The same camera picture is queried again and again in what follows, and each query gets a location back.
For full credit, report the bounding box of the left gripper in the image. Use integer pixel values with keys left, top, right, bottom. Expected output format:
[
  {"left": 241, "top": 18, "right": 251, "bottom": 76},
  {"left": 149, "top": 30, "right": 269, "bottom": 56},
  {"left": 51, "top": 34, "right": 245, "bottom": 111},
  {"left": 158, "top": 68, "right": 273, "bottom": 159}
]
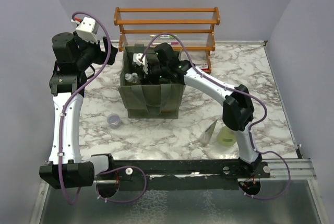
[{"left": 74, "top": 30, "right": 117, "bottom": 70}]

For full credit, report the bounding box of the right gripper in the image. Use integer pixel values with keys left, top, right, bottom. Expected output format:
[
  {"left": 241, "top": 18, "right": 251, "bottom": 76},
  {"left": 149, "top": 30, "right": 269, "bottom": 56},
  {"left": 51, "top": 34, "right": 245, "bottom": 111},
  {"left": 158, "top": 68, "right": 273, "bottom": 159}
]
[{"left": 137, "top": 61, "right": 169, "bottom": 90}]

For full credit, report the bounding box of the amber mouthwash bottle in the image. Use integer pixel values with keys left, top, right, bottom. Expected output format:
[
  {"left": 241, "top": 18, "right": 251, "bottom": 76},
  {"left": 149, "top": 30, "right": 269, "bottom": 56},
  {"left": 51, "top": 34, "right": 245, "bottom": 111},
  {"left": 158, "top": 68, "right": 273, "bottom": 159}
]
[{"left": 124, "top": 73, "right": 140, "bottom": 86}]

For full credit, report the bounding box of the green canvas bag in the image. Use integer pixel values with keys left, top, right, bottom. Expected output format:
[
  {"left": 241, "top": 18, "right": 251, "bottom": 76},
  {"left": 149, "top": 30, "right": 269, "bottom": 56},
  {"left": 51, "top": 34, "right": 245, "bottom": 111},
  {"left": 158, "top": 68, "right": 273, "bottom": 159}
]
[{"left": 118, "top": 44, "right": 185, "bottom": 119}]

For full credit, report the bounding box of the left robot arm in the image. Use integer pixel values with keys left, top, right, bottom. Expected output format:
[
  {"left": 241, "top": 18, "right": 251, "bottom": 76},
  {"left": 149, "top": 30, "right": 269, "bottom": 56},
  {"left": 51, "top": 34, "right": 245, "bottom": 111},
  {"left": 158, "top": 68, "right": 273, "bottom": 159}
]
[{"left": 39, "top": 32, "right": 118, "bottom": 189}]

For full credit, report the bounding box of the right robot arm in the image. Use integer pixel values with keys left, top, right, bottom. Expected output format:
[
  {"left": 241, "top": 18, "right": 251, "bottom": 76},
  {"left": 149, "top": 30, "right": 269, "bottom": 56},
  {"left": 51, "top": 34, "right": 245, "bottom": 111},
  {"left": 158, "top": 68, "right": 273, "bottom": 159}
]
[{"left": 133, "top": 43, "right": 262, "bottom": 178}]

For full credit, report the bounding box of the magenta marker pen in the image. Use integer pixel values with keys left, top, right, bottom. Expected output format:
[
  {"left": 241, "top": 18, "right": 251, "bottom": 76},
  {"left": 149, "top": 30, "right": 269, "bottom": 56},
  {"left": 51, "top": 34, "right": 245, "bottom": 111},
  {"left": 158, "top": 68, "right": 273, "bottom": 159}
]
[{"left": 152, "top": 42, "right": 179, "bottom": 46}]

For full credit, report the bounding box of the green marker pen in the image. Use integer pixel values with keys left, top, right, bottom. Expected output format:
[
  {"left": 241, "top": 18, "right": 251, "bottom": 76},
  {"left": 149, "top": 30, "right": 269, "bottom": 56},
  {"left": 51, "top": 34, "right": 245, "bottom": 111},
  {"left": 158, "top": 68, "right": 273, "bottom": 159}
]
[{"left": 150, "top": 34, "right": 174, "bottom": 39}]

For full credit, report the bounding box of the red card box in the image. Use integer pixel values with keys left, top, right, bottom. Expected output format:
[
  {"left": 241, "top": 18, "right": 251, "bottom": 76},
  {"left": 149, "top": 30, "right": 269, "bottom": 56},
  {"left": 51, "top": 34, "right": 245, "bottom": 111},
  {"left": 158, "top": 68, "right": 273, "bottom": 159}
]
[{"left": 196, "top": 63, "right": 209, "bottom": 72}]

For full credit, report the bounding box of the wooden shelf rack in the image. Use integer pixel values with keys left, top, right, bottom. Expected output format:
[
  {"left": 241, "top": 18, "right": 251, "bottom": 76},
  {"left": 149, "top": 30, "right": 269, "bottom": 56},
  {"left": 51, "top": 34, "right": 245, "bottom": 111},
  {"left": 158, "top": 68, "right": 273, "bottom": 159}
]
[{"left": 113, "top": 6, "right": 221, "bottom": 73}]

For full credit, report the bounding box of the small blue cup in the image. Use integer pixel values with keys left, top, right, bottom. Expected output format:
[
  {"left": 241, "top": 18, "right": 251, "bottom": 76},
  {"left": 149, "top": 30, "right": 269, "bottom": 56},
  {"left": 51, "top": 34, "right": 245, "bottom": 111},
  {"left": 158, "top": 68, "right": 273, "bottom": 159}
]
[{"left": 107, "top": 113, "right": 121, "bottom": 129}]

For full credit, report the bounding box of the silver foil pouch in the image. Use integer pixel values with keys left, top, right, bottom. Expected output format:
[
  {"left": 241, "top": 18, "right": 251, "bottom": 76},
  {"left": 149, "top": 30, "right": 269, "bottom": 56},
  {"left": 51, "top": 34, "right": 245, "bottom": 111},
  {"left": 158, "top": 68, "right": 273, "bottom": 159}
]
[{"left": 199, "top": 119, "right": 218, "bottom": 146}]

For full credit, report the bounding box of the green soap pump dispenser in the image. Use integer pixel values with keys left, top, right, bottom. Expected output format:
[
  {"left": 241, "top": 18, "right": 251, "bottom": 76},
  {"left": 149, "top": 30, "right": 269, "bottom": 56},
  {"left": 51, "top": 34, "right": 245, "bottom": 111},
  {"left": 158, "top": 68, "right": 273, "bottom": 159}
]
[{"left": 217, "top": 126, "right": 236, "bottom": 147}]

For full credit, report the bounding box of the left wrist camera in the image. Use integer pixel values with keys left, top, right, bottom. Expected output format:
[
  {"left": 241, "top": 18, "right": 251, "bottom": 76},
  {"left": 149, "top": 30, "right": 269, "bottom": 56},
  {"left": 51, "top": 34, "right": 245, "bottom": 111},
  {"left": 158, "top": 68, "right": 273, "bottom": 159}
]
[{"left": 71, "top": 17, "right": 99, "bottom": 44}]

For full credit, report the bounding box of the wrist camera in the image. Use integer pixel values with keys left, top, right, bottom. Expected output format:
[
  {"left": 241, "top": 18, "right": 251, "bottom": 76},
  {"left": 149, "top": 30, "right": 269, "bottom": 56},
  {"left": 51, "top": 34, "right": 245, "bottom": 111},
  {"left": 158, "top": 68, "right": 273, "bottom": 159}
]
[
  {"left": 71, "top": 17, "right": 99, "bottom": 44},
  {"left": 133, "top": 53, "right": 148, "bottom": 74}
]

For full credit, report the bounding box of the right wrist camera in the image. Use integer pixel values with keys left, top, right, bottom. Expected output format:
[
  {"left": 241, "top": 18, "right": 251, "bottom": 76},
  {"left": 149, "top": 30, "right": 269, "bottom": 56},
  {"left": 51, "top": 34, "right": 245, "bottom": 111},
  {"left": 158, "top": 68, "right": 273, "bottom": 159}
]
[{"left": 133, "top": 53, "right": 148, "bottom": 74}]

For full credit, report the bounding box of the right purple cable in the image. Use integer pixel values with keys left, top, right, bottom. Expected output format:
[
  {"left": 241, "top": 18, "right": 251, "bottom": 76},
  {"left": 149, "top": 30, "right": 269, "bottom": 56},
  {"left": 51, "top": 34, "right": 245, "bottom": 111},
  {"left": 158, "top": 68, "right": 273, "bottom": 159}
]
[{"left": 139, "top": 32, "right": 292, "bottom": 201}]

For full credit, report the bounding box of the purple cable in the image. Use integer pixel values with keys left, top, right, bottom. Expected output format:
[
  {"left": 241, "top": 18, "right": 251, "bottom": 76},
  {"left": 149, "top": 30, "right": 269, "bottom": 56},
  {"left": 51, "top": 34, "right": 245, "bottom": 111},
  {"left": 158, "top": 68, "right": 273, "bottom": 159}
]
[
  {"left": 59, "top": 11, "right": 148, "bottom": 206},
  {"left": 139, "top": 32, "right": 292, "bottom": 201}
]

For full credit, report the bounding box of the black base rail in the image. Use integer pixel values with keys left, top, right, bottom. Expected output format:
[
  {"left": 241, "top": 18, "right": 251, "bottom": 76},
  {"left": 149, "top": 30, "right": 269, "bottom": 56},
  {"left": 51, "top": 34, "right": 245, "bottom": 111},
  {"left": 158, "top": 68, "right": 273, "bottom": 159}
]
[{"left": 94, "top": 159, "right": 270, "bottom": 197}]

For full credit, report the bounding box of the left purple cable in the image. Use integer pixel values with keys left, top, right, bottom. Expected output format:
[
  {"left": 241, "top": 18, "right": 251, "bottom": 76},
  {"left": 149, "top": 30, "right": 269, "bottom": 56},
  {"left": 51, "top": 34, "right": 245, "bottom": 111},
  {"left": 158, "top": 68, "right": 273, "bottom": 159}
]
[{"left": 59, "top": 11, "right": 148, "bottom": 206}]

